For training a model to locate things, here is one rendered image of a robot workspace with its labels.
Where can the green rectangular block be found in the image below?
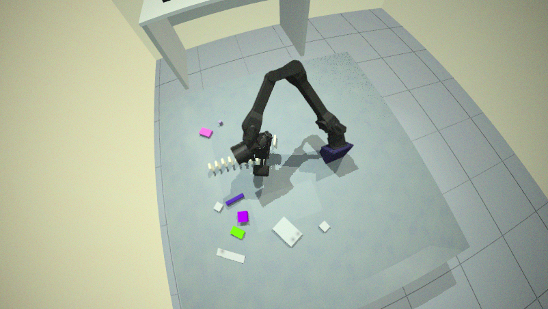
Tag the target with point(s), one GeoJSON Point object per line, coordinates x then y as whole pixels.
{"type": "Point", "coordinates": [237, 232]}

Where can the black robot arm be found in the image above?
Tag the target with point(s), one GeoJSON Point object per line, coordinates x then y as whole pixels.
{"type": "Point", "coordinates": [294, 73]}

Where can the pink rectangular block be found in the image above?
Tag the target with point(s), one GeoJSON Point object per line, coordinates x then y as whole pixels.
{"type": "Point", "coordinates": [205, 132]}

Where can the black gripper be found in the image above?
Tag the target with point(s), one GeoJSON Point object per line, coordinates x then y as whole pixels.
{"type": "Point", "coordinates": [262, 170]}

